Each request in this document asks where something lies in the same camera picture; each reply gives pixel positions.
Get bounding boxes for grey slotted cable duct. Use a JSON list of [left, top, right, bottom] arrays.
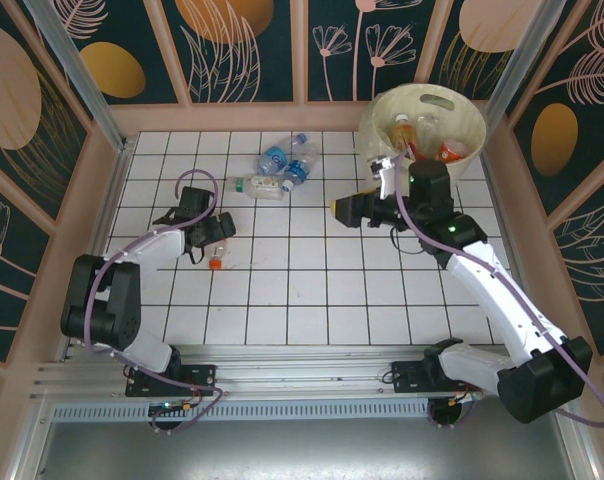
[[51, 403, 433, 422]]

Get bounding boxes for clear bottle light blue label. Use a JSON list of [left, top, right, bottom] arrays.
[[256, 132, 307, 175]]

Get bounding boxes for aluminium frame post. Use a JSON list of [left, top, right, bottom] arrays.
[[23, 0, 129, 152], [476, 0, 569, 151]]

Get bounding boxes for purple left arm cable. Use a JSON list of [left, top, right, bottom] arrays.
[[84, 168, 228, 432]]

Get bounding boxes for bottle orange label brown cap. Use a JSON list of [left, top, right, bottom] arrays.
[[434, 139, 469, 164]]

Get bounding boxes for orange wired connector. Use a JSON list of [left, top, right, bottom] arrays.
[[449, 387, 485, 407]]

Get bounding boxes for small green-lit circuit board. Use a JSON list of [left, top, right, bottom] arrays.
[[148, 398, 196, 417]]

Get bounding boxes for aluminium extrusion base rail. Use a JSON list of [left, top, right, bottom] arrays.
[[31, 343, 579, 402]]

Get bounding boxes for thin black right gripper cable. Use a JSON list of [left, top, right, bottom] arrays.
[[389, 227, 428, 256]]

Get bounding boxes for clear bottle dark blue label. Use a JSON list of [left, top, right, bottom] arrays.
[[280, 143, 320, 193]]

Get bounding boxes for amber tea bottle red label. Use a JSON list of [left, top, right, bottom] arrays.
[[391, 113, 419, 156]]

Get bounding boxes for tall clear bottle green band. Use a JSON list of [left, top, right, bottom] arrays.
[[415, 112, 446, 151]]

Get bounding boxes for cream plastic waste bin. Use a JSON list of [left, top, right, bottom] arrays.
[[357, 82, 488, 182]]

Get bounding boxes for aluminium side rail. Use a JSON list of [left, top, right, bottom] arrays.
[[61, 137, 136, 361], [481, 147, 551, 354]]

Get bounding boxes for grey sheet metal panel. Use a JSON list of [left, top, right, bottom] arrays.
[[11, 394, 598, 480]]

